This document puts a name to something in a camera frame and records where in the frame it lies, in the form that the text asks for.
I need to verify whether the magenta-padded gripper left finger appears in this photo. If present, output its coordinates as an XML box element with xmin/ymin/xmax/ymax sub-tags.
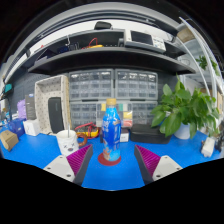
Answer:
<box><xmin>43</xmin><ymin>143</ymin><xmax>95</xmax><ymax>187</ymax></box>

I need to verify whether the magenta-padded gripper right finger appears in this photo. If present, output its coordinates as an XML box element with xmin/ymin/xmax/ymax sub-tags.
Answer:
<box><xmin>133</xmin><ymin>144</ymin><xmax>184</xmax><ymax>186</ymax></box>

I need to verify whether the blue drink bottle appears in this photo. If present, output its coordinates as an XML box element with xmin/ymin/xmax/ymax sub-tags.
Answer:
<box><xmin>101</xmin><ymin>97</ymin><xmax>122</xmax><ymax>163</ymax></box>

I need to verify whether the white mug with face print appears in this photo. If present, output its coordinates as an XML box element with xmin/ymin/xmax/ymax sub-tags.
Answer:
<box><xmin>55</xmin><ymin>129</ymin><xmax>80</xmax><ymax>157</ymax></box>

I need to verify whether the black zip case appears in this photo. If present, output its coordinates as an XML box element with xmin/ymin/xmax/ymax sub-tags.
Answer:
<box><xmin>129</xmin><ymin>123</ymin><xmax>173</xmax><ymax>145</ymax></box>

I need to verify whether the flat round red coaster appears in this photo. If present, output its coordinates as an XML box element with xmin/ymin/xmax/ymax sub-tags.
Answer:
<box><xmin>97</xmin><ymin>152</ymin><xmax>122</xmax><ymax>167</ymax></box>

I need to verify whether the black box with white label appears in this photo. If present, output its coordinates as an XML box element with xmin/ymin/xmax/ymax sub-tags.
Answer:
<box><xmin>119</xmin><ymin>127</ymin><xmax>131</xmax><ymax>143</ymax></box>

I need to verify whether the black oblong speaker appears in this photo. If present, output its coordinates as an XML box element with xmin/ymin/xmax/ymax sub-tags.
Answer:
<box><xmin>47</xmin><ymin>96</ymin><xmax>65</xmax><ymax>134</ymax></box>

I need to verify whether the small white box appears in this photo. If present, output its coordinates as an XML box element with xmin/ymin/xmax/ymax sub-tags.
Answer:
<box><xmin>22</xmin><ymin>118</ymin><xmax>42</xmax><ymax>137</ymax></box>

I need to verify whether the white charger block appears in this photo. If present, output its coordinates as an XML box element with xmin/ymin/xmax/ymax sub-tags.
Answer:
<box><xmin>200</xmin><ymin>136</ymin><xmax>217</xmax><ymax>158</ymax></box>

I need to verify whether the clear compartment organizer box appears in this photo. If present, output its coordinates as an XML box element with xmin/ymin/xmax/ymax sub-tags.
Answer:
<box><xmin>96</xmin><ymin>101</ymin><xmax>134</xmax><ymax>129</ymax></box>

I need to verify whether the beige perforated plastic tray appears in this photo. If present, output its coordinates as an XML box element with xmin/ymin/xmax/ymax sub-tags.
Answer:
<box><xmin>34</xmin><ymin>74</ymin><xmax>72</xmax><ymax>136</ymax></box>

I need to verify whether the green potted plant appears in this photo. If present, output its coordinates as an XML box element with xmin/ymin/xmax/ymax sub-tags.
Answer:
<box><xmin>150</xmin><ymin>74</ymin><xmax>222</xmax><ymax>140</ymax></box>

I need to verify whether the brown cardboard box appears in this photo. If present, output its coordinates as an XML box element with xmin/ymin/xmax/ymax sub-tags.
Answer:
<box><xmin>0</xmin><ymin>129</ymin><xmax>20</xmax><ymax>152</ymax></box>

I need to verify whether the blue box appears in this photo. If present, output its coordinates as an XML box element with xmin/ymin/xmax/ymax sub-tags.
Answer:
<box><xmin>7</xmin><ymin>117</ymin><xmax>27</xmax><ymax>138</ymax></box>

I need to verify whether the dark grey box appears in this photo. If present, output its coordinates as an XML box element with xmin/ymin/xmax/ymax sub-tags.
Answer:
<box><xmin>24</xmin><ymin>94</ymin><xmax>37</xmax><ymax>121</ymax></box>

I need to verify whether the purple container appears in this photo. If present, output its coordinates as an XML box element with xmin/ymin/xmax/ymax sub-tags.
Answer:
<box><xmin>16</xmin><ymin>98</ymin><xmax>28</xmax><ymax>120</ymax></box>

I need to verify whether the white metal shelf unit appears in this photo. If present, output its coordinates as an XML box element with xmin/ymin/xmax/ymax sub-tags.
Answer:
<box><xmin>176</xmin><ymin>16</ymin><xmax>224</xmax><ymax>111</ymax></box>

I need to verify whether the dark wall shelf unit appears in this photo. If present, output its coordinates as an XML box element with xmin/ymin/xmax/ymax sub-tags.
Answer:
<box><xmin>3</xmin><ymin>6</ymin><xmax>198</xmax><ymax>76</ymax></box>

